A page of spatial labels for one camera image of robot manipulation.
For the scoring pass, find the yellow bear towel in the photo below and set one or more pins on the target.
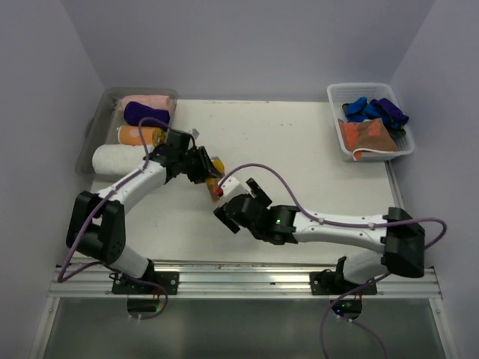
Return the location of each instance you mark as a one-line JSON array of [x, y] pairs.
[[212, 183]]

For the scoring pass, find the orange rolled towel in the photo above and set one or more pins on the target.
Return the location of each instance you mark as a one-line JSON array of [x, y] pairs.
[[132, 135]]

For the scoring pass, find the dark green towel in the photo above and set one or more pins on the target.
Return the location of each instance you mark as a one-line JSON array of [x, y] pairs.
[[396, 134]]

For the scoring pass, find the brown orange towel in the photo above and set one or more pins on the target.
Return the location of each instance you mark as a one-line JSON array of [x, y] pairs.
[[368, 137]]

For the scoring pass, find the white plastic basket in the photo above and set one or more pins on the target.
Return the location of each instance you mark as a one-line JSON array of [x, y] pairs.
[[341, 93]]

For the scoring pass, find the purple towel in basket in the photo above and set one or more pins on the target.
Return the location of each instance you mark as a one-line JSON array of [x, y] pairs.
[[392, 116]]

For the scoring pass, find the purple rolled towel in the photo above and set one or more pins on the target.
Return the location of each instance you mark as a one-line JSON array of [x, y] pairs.
[[136, 113]]

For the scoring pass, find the aluminium mounting rail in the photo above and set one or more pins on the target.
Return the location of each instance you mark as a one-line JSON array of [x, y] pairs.
[[247, 269]]

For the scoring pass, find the blue towel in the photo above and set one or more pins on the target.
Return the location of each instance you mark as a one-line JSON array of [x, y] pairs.
[[359, 111]]

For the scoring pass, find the grey plastic tray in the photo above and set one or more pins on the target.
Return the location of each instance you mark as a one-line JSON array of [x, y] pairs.
[[103, 126]]

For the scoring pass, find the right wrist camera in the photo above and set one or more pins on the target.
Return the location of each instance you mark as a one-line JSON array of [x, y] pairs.
[[229, 189]]

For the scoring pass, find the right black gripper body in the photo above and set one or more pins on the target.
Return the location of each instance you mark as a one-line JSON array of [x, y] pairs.
[[232, 224]]

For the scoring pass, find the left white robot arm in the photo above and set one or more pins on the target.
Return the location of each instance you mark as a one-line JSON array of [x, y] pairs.
[[97, 226]]

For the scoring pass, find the pink rolled towel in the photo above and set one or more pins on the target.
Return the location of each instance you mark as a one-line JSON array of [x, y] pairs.
[[161, 102]]

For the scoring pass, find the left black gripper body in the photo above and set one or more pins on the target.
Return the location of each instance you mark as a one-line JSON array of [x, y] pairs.
[[190, 165]]

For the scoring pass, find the white rolled towel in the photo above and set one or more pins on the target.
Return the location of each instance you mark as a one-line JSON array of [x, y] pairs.
[[117, 159]]

